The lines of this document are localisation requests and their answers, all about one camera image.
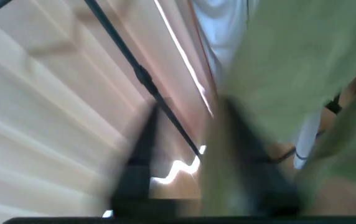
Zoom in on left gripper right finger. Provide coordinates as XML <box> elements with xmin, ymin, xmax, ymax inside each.
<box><xmin>222</xmin><ymin>97</ymin><xmax>302</xmax><ymax>216</ymax></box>

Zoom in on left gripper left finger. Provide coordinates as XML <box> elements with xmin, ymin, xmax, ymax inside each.
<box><xmin>111</xmin><ymin>101</ymin><xmax>161</xmax><ymax>218</ymax></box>

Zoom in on green garment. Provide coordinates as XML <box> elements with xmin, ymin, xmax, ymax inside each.
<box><xmin>199</xmin><ymin>0</ymin><xmax>356</xmax><ymax>216</ymax></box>

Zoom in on pale grey shorts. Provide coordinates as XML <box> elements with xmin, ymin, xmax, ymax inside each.
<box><xmin>192</xmin><ymin>0</ymin><xmax>322</xmax><ymax>170</ymax></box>

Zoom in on black clothes rack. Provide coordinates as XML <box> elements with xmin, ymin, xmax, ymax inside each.
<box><xmin>0</xmin><ymin>0</ymin><xmax>343</xmax><ymax>166</ymax></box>

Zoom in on beige curtain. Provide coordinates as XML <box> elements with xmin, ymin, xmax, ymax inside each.
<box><xmin>0</xmin><ymin>0</ymin><xmax>221</xmax><ymax>218</ymax></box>

